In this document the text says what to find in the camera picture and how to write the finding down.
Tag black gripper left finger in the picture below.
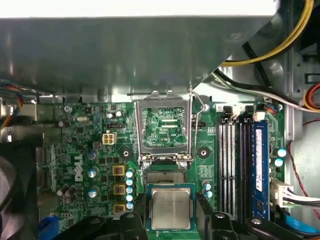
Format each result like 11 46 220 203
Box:
58 191 148 240

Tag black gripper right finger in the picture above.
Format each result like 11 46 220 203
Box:
195 191 301 240

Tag CPU with silver top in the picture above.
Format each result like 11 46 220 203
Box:
145 182 197 231

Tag metal socket cover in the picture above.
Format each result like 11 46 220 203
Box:
133 89 194 162

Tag wire locking lever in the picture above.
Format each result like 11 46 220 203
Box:
187 90 206 167

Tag CPU socket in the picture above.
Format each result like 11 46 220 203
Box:
141 161 191 187

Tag black RAM slot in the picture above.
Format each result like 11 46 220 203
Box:
227 117 238 218
218 117 229 218
239 117 252 226

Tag RAM stick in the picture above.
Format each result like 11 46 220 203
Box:
250 119 271 222

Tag blue board connector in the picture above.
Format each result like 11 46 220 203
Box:
38 215 60 240

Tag green motherboard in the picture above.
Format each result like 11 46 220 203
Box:
36 98 286 240

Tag black PC case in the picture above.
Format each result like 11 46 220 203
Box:
0 0 320 240

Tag black case fan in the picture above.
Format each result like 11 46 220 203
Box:
0 124 45 240

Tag grey power supply unit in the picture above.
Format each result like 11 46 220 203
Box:
0 0 278 102

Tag white power connector with wires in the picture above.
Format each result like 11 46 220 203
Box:
270 177 320 209

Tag blue flat data cable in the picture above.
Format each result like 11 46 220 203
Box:
284 214 320 237

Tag thin red wire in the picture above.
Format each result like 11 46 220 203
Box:
286 117 320 199

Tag black and white wire bundle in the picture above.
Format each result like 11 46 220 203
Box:
214 68 320 112

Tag orange red yellow wire bundle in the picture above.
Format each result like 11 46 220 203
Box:
302 82 320 111

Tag coloured fan wires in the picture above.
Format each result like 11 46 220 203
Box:
0 79 27 131

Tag yellow wires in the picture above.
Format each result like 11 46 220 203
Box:
221 0 316 68

